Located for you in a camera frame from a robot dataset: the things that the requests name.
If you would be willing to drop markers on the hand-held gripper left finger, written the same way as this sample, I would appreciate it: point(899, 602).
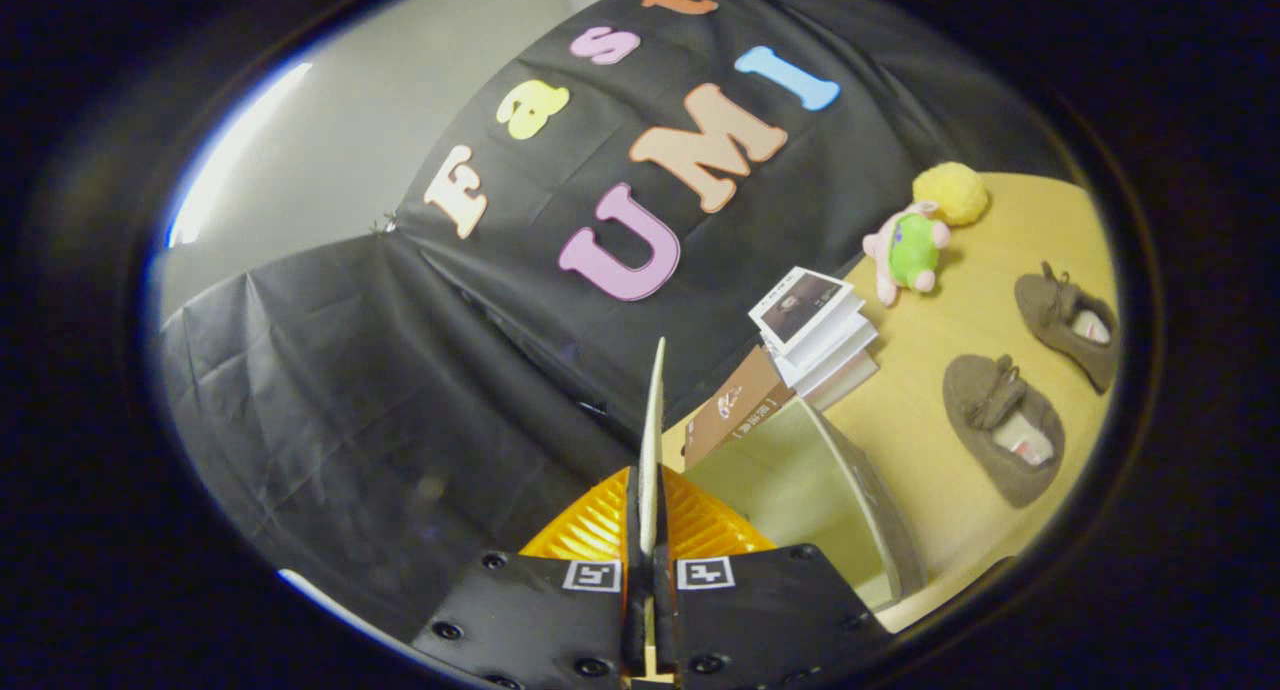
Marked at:
point(634, 620)

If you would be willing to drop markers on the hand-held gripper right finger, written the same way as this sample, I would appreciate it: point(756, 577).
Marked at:
point(664, 620)

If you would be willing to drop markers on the grey fabric storage box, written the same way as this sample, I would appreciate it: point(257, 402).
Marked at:
point(790, 480)

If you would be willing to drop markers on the brown fuzzy shoe with bow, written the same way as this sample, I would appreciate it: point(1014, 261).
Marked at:
point(1040, 305)
point(965, 385)

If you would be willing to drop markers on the flat brown cardboard box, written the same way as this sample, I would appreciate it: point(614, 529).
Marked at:
point(735, 410)

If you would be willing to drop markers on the book with cream pages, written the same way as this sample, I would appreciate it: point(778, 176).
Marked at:
point(845, 380)

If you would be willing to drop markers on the plain white book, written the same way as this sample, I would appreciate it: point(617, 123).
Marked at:
point(825, 345)

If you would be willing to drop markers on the white portrait cover book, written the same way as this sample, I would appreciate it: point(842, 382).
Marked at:
point(800, 305)

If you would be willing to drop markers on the pink and green plush toy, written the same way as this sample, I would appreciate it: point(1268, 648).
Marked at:
point(910, 250)

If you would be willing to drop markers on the yellow plush toy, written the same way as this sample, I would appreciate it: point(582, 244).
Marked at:
point(950, 192)

